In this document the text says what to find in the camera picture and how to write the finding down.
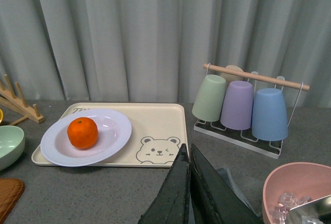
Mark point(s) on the beige bear tray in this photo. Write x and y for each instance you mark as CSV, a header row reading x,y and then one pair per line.
x,y
158,131

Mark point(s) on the yellow mug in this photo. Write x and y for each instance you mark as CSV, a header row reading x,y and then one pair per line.
x,y
1,116

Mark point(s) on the pink bowl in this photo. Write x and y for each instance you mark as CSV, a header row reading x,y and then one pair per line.
x,y
299,178

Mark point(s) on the wooden dish rack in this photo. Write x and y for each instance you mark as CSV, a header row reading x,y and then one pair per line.
x,y
15,101

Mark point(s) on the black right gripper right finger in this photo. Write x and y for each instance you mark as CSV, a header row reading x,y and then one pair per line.
x,y
212,199

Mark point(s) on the light green bowl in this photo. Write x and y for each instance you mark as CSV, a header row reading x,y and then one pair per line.
x,y
12,145

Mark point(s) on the white wire cup rack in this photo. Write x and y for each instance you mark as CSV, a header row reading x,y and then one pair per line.
x,y
244,138

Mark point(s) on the white ridged plate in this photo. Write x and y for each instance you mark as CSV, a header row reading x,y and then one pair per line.
x,y
114,132

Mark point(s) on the metal scoop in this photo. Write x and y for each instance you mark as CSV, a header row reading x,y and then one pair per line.
x,y
317,209

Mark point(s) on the light green cup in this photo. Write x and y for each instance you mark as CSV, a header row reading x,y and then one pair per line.
x,y
208,103

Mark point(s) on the blue cup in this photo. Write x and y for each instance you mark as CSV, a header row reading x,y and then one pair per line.
x,y
269,115

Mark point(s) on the wooden cutting board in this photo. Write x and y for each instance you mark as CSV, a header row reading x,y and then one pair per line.
x,y
11,191

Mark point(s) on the clear ice cubes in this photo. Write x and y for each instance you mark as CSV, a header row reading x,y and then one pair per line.
x,y
288,201

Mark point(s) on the grey curtain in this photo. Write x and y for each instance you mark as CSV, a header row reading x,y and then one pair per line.
x,y
154,50

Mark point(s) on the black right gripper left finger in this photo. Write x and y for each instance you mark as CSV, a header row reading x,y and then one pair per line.
x,y
171,204

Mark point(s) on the orange mandarin fruit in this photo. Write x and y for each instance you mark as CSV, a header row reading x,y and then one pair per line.
x,y
83,133

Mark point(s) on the purple cup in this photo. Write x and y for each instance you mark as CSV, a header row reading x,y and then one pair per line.
x,y
237,106

